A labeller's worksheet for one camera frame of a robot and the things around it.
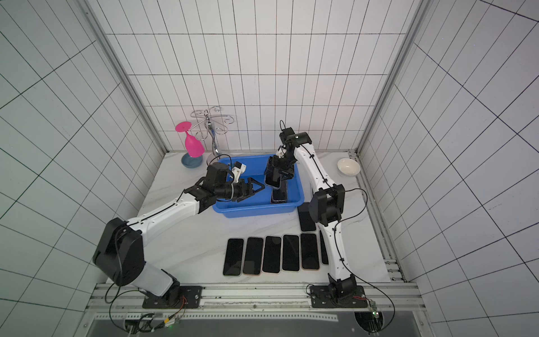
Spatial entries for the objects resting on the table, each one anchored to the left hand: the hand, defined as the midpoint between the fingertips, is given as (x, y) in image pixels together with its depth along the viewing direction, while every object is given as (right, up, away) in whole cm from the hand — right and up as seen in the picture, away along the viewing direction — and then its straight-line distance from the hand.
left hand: (257, 192), depth 80 cm
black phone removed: (-1, -25, +1) cm, 25 cm away
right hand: (+3, +7, +10) cm, 12 cm away
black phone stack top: (+21, -14, +10) cm, 27 cm away
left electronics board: (-27, -41, -13) cm, 51 cm away
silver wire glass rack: (-21, +32, +14) cm, 41 cm away
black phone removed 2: (+6, -26, +1) cm, 27 cm away
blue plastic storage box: (+1, -5, +3) cm, 6 cm away
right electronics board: (+41, -39, -11) cm, 57 cm away
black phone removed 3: (+21, -24, +3) cm, 32 cm away
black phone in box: (+10, -4, +17) cm, 20 cm away
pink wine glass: (-32, +20, +19) cm, 42 cm away
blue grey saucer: (-39, +13, +34) cm, 53 cm away
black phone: (+23, -17, -13) cm, 32 cm away
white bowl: (+47, +10, +29) cm, 56 cm away
